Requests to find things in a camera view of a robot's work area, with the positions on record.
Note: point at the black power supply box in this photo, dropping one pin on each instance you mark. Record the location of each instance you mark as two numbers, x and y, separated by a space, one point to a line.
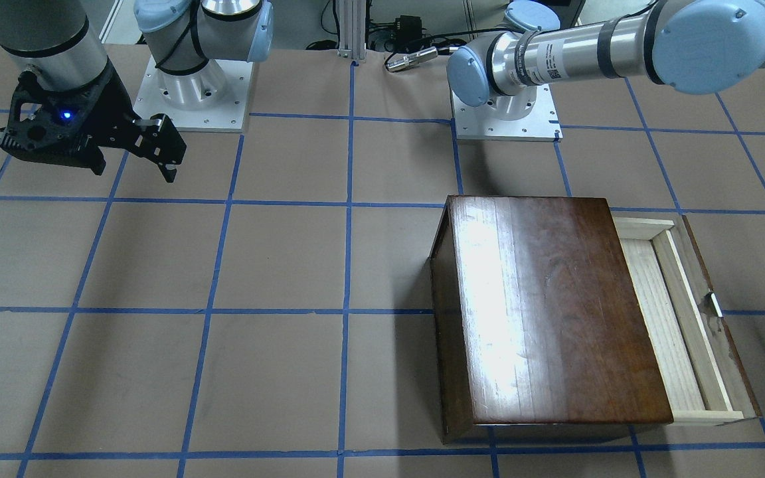
407 28

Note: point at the dark wooden drawer box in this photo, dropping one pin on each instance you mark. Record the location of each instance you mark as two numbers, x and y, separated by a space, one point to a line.
538 328

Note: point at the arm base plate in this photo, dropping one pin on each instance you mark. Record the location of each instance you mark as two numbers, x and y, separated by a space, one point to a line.
216 99
529 116

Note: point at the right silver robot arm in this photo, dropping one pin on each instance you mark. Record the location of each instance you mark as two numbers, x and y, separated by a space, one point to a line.
56 37

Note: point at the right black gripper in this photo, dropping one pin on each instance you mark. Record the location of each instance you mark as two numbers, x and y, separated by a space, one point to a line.
111 101

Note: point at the wooden drawer with white handle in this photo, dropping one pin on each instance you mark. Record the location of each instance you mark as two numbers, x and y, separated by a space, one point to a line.
705 381

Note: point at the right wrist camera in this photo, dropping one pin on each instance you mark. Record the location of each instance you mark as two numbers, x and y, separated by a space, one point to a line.
45 126

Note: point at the rear aluminium frame post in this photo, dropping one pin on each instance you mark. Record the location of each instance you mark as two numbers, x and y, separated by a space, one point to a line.
351 27

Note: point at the silver cylindrical connector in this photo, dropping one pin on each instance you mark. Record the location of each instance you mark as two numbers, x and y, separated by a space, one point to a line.
412 60

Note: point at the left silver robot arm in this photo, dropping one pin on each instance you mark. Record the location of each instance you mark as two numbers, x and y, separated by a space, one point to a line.
695 47

